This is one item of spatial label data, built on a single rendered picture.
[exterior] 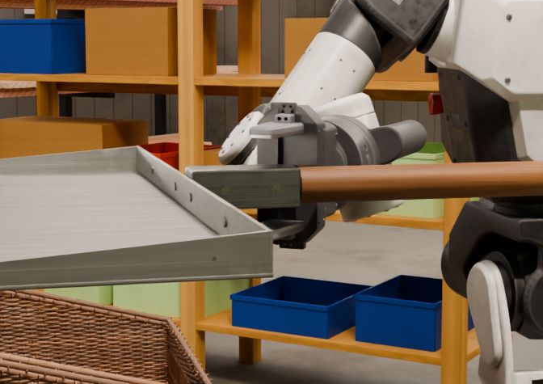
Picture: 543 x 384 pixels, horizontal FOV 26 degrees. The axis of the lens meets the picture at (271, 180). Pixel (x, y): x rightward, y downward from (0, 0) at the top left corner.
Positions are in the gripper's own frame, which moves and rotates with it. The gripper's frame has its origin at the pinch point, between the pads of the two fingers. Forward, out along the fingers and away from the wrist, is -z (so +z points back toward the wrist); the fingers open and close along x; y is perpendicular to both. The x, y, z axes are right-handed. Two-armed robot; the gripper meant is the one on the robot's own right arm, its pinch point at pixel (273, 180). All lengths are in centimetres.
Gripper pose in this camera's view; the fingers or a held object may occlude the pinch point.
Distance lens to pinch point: 97.8
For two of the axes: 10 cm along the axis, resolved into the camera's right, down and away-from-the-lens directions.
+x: 0.0, 9.9, 1.2
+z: 3.6, -1.1, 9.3
